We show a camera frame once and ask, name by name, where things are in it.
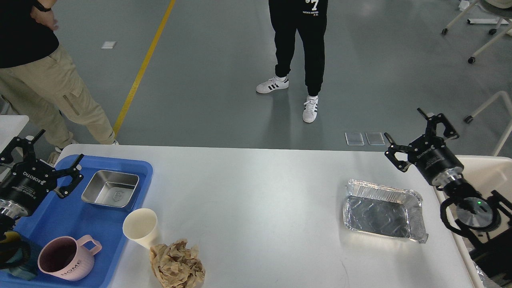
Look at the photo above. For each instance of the crumpled brown paper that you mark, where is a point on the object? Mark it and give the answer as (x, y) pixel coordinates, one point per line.
(176, 266)

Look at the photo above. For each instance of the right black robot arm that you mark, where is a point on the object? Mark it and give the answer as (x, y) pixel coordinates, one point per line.
(465, 211)

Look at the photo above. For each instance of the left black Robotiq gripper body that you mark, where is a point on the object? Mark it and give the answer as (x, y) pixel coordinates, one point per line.
(24, 189)

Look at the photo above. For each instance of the blue plastic tray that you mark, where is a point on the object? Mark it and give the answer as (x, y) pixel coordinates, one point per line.
(73, 217)

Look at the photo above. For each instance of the aluminium foil tray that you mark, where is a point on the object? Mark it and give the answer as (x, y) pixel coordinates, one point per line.
(383, 210)

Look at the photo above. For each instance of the pink HOME mug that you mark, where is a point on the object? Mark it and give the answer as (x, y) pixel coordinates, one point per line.
(67, 258)

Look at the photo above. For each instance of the teal mug in tray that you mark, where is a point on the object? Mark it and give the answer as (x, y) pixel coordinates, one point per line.
(27, 271)

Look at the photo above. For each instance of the white side table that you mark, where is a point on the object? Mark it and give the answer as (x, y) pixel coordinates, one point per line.
(10, 127)

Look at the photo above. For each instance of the square metal tin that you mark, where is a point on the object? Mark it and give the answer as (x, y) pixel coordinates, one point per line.
(111, 189)

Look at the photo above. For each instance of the cream paper cup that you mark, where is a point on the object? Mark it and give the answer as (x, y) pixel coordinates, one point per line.
(142, 226)

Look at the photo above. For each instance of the floor plate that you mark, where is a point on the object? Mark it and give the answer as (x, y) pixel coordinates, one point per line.
(354, 139)
(375, 138)

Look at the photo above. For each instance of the person in khaki trousers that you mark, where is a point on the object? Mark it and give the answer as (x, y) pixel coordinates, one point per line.
(39, 78)

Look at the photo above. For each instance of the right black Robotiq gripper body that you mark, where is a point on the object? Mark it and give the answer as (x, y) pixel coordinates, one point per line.
(435, 162)

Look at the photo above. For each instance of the right floor plate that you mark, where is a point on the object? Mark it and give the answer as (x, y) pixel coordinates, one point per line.
(375, 138)

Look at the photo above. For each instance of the left floor plate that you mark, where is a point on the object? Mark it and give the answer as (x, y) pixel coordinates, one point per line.
(354, 139)

